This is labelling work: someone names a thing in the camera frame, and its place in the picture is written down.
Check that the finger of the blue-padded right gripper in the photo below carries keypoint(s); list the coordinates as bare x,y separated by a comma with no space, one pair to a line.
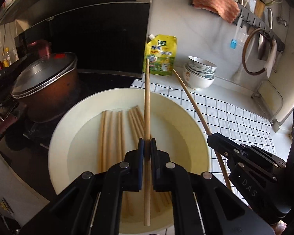
223,143

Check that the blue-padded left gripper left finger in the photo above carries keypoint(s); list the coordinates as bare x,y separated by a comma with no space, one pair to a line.
139,163

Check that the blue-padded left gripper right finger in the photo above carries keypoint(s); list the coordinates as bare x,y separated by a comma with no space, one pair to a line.
155,166

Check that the person's right hand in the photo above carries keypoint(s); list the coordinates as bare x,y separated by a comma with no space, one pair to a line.
279,227

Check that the white black-checked cloth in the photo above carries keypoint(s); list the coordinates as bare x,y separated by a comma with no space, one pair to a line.
179,131

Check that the large white round basin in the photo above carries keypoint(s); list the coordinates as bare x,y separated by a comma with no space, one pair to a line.
74,149

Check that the metal dish rack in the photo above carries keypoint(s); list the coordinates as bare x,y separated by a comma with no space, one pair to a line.
268,98

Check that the white ceramic bowl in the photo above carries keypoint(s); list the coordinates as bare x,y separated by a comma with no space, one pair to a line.
194,80

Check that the blue patterned bowl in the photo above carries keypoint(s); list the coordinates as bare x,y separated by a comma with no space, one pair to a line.
204,75
201,66

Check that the white hanging towel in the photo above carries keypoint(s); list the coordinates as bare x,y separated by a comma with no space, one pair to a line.
271,59

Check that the yellow seasoning pouch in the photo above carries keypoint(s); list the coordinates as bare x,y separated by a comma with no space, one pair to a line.
161,53

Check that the brown round hoop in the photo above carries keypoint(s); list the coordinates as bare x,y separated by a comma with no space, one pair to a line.
266,35

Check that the brown cooking pot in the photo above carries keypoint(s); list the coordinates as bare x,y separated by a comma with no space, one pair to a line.
53,100

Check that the blue silicone brush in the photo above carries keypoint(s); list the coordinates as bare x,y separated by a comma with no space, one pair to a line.
233,42

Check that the glass pot lid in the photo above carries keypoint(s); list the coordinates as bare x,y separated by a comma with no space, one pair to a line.
42,73

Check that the pink dish cloth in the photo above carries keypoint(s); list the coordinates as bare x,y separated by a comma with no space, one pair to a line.
228,10

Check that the dark pan with handle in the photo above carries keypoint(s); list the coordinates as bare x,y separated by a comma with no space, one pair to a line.
12,118

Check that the black wall hook rail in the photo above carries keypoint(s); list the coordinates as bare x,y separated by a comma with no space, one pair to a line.
251,20

